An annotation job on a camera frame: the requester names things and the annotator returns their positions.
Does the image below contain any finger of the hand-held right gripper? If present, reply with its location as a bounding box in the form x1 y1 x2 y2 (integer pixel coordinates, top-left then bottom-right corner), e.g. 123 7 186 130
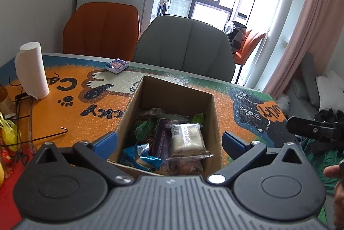
286 117 336 142

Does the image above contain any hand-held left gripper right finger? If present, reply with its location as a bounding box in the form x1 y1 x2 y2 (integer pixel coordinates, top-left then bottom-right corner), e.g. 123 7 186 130
206 131 304 186

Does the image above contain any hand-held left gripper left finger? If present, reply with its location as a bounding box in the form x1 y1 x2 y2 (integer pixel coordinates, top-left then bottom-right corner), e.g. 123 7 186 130
35 131 135 187

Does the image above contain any blue and yellow snack packet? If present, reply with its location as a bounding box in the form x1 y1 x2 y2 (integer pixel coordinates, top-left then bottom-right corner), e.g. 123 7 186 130
120 143 164 172

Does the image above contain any dark green snack packet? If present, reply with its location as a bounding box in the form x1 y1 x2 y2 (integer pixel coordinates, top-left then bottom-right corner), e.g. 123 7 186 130
134 119 156 142

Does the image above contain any light green snack packet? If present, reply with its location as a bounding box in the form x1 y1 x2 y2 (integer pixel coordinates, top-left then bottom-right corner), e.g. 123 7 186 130
188 113 206 126

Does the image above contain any purple bread packet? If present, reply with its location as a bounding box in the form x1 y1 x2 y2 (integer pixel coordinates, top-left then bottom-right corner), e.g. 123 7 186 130
158 157 206 177

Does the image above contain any clear biscuit packet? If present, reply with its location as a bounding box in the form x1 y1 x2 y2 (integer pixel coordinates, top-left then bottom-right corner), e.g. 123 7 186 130
137 108 164 119

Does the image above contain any long purple snack packet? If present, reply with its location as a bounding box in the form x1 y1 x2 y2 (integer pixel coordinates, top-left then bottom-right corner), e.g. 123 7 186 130
148 118 179 163

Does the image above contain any brown cardboard box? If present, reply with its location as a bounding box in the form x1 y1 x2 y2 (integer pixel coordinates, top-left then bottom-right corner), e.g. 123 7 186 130
106 75 223 177

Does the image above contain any person's right hand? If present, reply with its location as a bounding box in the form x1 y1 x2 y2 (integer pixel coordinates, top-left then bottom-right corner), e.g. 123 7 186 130
324 165 344 229

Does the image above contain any grey sofa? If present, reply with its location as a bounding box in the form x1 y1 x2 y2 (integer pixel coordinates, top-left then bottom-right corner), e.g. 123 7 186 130
286 51 344 139

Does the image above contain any pile of dark clothes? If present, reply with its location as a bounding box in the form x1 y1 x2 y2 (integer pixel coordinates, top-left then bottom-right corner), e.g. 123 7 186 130
314 109 344 123

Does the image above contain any green jacket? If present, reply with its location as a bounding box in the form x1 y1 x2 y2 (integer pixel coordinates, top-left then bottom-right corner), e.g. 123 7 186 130
298 136 344 185

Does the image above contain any white plastic bag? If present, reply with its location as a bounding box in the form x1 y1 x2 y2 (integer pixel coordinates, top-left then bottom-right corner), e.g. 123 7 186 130
275 94 292 111

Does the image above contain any small grey pillow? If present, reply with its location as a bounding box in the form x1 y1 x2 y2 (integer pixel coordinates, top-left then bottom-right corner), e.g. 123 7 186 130
292 78 308 100

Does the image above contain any large grey pillow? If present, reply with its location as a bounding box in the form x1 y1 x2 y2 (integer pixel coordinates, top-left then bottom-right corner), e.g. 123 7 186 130
299 52 321 110

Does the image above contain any small purple card pack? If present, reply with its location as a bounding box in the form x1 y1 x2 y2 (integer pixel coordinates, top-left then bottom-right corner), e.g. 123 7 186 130
106 58 130 74

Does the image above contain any pink curtain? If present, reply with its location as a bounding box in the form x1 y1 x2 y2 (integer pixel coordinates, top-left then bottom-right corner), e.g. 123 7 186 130
262 0 344 97

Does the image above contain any yellow plastic package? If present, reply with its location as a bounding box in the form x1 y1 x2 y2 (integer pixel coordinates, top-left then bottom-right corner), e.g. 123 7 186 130
0 112 20 151

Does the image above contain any orange chair with black legs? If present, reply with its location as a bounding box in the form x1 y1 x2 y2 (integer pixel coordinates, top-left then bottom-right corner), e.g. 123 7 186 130
232 29 266 85

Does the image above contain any white paper towel roll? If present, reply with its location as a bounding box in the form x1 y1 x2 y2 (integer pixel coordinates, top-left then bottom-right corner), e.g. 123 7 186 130
15 41 50 99

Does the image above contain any grey upholstered chair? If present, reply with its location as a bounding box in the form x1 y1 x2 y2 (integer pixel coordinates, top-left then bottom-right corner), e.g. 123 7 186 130
134 15 235 83

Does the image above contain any black backpack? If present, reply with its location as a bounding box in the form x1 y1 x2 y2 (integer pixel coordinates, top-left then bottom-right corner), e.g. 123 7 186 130
224 20 247 53

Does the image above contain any orange upholstered chair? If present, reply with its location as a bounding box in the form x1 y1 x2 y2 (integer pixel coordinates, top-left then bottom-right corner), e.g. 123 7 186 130
63 3 141 61

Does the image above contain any glass sliding door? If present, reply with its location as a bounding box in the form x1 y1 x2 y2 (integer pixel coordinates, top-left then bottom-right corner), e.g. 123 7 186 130
231 0 289 53

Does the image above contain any black wire rack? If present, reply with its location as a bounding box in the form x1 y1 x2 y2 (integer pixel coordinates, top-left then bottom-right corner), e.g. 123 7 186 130
8 77 68 155

